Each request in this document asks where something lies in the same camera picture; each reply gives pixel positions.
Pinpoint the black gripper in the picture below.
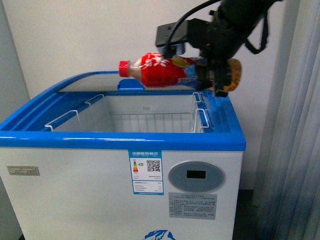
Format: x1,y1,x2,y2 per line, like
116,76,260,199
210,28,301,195
187,0,269,98

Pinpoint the black cable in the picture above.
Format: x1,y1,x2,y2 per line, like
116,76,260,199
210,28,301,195
163,0,223,60

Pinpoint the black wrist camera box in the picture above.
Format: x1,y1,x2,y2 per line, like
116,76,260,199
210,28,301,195
155,20,191,55

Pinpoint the silver brand nameplate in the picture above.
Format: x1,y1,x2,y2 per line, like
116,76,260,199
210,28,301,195
6,165,40,176

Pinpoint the blue freezer lid handle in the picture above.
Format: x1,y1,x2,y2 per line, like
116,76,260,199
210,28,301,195
117,78,145,91

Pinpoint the white blue chest freezer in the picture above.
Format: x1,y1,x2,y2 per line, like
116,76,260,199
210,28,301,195
0,72,246,240

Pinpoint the oval temperature control panel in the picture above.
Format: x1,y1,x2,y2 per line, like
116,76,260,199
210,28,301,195
168,161,226,193

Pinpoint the white curtain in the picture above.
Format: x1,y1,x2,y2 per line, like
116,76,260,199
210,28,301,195
252,0,320,240

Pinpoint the white wire freezer basket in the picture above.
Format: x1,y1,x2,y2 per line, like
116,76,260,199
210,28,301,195
44,92,211,133

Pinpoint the grey instruction sticker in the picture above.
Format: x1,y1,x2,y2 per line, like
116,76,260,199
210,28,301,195
168,192,218,220

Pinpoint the red label drink bottle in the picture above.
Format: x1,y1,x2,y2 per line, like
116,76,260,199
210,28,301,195
118,52,242,92

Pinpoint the energy label sticker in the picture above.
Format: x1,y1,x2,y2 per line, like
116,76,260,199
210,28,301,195
128,150,164,196

